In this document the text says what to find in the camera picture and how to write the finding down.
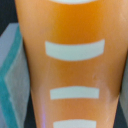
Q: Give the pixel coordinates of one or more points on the grey teal gripper left finger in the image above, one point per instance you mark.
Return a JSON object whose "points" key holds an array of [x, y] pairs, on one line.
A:
{"points": [[14, 78]]}

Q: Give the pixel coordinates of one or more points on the grey teal gripper right finger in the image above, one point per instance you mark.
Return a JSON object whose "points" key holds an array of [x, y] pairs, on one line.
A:
{"points": [[123, 99]]}

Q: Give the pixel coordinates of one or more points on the orange bread loaf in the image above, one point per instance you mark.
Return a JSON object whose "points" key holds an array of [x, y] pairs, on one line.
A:
{"points": [[76, 51]]}

